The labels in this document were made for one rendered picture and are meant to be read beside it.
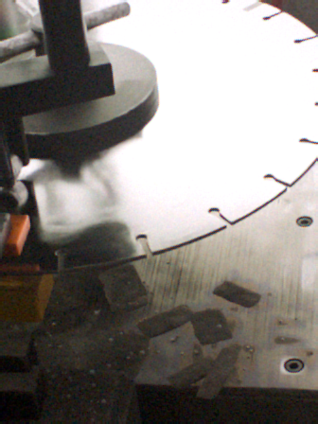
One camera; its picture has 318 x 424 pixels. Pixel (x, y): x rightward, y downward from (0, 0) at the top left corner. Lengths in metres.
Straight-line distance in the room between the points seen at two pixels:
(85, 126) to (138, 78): 0.06
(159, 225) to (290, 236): 0.17
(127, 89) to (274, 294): 0.15
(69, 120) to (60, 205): 0.07
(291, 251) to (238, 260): 0.03
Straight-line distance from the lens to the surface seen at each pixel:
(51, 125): 0.62
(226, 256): 0.69
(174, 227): 0.55
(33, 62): 0.58
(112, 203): 0.57
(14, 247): 0.52
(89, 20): 0.65
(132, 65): 0.67
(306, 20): 0.90
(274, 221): 0.71
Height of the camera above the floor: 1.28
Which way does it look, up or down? 36 degrees down
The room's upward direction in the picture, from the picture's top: 7 degrees counter-clockwise
